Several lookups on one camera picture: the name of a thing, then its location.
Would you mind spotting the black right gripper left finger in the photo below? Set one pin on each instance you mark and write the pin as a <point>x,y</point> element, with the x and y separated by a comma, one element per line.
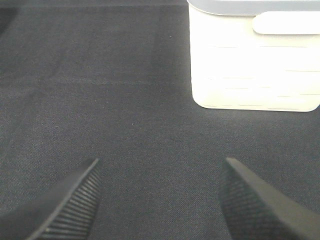
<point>66,212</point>

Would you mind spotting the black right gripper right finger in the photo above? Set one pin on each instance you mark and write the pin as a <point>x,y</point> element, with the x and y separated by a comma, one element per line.
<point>254,210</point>

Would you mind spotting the white plastic storage box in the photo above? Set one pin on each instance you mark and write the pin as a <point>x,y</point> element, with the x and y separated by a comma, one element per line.
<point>255,54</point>

